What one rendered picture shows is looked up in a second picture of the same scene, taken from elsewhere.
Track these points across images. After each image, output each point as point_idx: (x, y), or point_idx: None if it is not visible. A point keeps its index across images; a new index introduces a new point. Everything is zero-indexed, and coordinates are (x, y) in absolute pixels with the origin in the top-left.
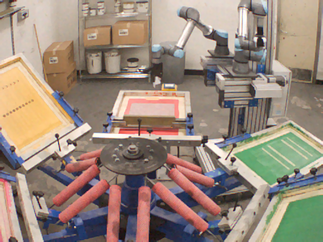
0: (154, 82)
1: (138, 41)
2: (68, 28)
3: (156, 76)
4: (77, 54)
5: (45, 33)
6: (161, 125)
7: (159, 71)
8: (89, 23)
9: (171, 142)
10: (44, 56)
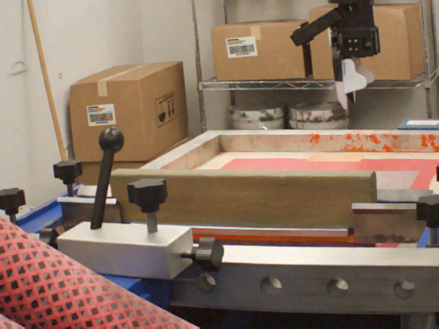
0: (342, 84)
1: (393, 71)
2: (172, 27)
3: (356, 63)
4: (206, 118)
5: (80, 26)
6: (302, 226)
7: (360, 31)
8: (239, 12)
9: (294, 281)
10: (70, 100)
